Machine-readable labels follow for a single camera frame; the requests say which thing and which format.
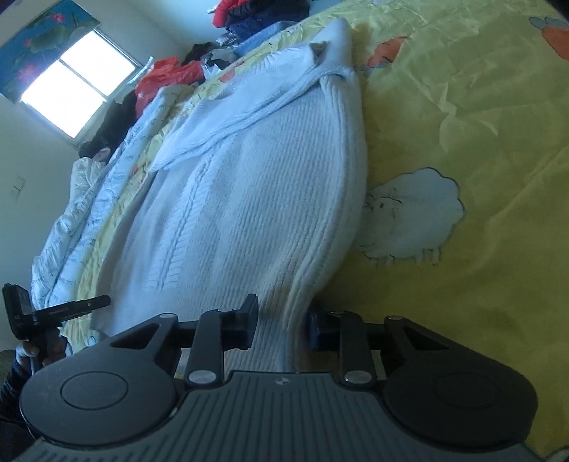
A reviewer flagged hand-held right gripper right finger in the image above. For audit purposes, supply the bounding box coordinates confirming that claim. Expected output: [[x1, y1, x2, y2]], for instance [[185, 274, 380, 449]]
[[308, 310, 452, 387]]

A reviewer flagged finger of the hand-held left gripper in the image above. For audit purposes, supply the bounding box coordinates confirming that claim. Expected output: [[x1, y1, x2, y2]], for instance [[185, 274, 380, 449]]
[[36, 294, 112, 321]]

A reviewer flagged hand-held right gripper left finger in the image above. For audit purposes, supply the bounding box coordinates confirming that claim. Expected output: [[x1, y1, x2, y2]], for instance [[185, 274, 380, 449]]
[[107, 293, 259, 387]]

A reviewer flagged white knit sweater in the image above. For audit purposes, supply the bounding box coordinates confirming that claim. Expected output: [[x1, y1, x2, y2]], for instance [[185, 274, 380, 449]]
[[91, 18, 369, 374]]

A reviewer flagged person's left forearm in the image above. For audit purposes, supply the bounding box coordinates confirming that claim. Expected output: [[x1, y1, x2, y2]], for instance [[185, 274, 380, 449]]
[[0, 351, 36, 427]]

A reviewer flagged person's left hand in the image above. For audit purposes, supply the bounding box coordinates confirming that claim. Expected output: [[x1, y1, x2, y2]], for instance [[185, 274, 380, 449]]
[[16, 337, 69, 369]]

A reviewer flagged white printed quilt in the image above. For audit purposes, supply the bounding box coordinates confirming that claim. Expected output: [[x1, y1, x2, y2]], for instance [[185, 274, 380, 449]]
[[31, 84, 196, 312]]

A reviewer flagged black cloth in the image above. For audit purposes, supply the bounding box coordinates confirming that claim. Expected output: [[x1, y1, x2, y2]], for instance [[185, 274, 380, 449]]
[[79, 91, 138, 158]]

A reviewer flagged window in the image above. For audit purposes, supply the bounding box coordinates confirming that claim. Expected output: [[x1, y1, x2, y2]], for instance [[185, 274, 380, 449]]
[[20, 29, 138, 138]]

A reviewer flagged white crumpled cloth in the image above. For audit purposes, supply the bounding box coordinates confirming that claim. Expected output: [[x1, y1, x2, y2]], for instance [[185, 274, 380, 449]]
[[128, 57, 155, 85]]

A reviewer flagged red plastic bag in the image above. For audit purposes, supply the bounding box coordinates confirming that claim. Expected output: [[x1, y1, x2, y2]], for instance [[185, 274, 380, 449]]
[[133, 58, 205, 114]]

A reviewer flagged yellow carrot-print bedsheet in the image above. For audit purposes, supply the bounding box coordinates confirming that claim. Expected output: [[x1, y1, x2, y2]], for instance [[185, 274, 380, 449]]
[[58, 0, 569, 458]]

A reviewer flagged white plastic bag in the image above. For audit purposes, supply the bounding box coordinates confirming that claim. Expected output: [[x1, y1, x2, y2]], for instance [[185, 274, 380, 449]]
[[200, 47, 238, 74]]

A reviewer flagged blue lotus-print window blind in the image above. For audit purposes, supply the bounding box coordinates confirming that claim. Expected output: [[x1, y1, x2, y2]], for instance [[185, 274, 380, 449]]
[[0, 0, 102, 96]]

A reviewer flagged dark blue garment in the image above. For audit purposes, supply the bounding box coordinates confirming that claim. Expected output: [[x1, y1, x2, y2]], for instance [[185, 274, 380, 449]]
[[226, 13, 278, 41]]

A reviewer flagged red jacket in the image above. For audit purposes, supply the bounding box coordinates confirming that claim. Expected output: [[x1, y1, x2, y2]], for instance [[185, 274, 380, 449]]
[[212, 0, 250, 28]]

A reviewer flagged black garment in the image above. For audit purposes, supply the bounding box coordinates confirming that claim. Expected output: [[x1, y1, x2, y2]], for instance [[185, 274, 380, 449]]
[[249, 0, 312, 21]]

